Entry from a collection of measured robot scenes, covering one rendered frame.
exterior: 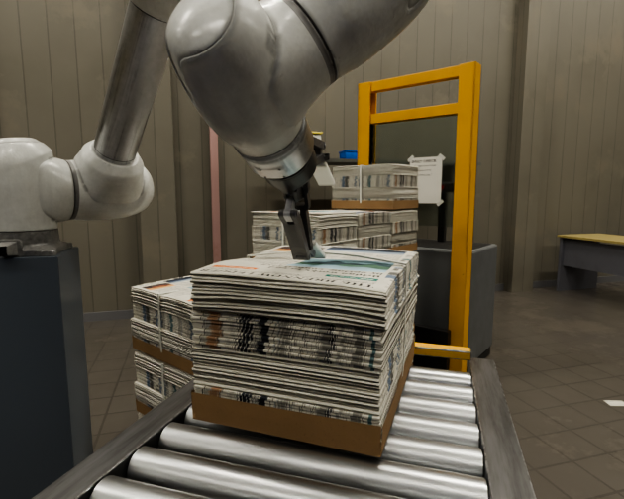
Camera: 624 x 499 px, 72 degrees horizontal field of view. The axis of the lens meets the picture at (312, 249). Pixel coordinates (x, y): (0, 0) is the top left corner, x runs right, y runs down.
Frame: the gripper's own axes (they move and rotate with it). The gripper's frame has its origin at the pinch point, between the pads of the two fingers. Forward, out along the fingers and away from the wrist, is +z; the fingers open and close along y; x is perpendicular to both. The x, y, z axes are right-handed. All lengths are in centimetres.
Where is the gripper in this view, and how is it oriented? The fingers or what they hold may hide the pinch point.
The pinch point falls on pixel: (320, 216)
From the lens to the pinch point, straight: 72.8
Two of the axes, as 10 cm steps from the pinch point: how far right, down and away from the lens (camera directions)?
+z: 2.6, 3.4, 9.0
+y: -1.3, 9.4, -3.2
